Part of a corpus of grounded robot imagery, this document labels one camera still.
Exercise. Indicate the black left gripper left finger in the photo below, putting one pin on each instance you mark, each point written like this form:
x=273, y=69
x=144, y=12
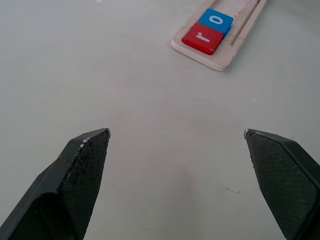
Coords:
x=62, y=195

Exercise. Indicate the red letter tile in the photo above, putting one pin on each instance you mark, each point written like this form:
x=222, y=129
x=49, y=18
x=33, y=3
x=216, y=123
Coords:
x=203, y=38

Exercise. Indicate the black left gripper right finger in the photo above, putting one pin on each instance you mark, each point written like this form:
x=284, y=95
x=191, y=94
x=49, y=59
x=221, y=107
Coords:
x=290, y=185

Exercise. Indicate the blue letter tile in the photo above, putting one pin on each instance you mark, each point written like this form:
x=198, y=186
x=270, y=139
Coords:
x=215, y=20

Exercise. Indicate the light wooden letter tray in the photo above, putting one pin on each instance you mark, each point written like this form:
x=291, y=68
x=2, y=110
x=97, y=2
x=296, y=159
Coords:
x=231, y=50

